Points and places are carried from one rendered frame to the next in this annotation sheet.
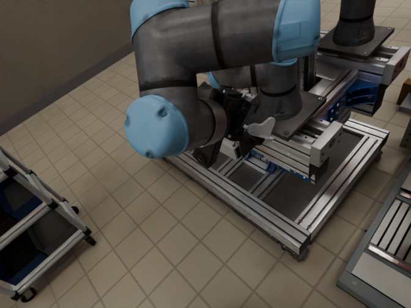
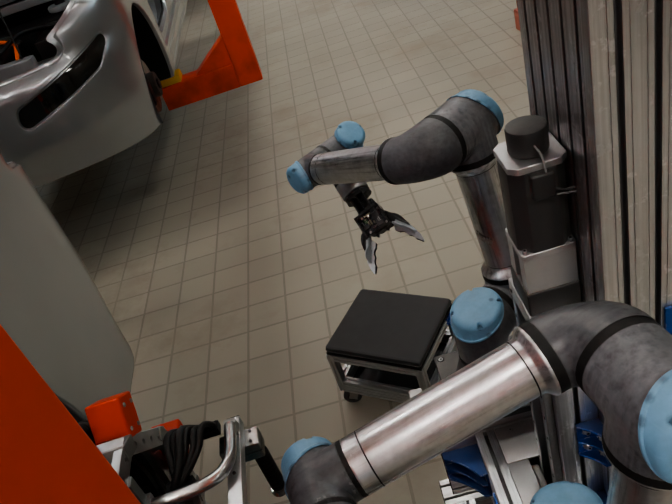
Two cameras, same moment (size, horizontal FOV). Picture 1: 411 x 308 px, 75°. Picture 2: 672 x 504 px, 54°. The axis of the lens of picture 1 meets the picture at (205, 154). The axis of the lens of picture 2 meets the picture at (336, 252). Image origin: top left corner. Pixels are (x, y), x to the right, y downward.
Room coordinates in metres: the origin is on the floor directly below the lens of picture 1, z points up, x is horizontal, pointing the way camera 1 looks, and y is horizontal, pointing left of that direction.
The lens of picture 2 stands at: (1.07, -1.32, 2.03)
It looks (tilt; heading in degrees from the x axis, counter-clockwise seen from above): 35 degrees down; 123
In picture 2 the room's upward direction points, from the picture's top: 19 degrees counter-clockwise
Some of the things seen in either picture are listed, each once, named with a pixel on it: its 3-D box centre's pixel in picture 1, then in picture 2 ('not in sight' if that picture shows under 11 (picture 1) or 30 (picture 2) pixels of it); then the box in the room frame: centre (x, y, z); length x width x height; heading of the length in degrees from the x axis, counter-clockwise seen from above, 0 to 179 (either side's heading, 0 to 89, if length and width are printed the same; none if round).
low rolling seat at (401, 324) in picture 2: not in sight; (398, 352); (0.11, 0.33, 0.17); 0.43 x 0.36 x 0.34; 175
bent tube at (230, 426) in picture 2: not in sight; (186, 454); (0.20, -0.76, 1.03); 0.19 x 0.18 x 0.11; 31
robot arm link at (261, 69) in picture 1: (273, 63); (480, 324); (0.69, -0.29, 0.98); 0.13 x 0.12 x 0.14; 66
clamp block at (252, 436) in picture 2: not in sight; (241, 446); (0.23, -0.66, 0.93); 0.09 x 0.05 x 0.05; 31
